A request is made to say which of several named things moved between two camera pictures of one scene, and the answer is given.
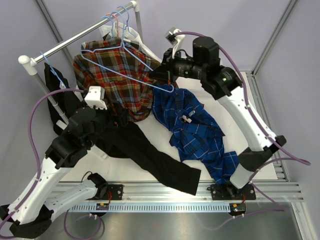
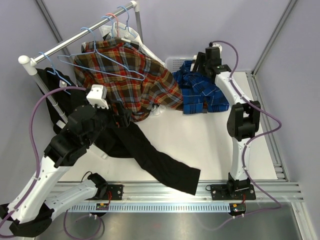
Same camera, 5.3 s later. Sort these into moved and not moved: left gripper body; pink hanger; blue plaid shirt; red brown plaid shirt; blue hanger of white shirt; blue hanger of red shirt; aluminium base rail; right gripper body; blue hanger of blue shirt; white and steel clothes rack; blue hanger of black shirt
Moved: blue plaid shirt; blue hanger of blue shirt; right gripper body; blue hanger of black shirt
Not moved: red brown plaid shirt; blue hanger of red shirt; white and steel clothes rack; aluminium base rail; left gripper body; blue hanger of white shirt; pink hanger
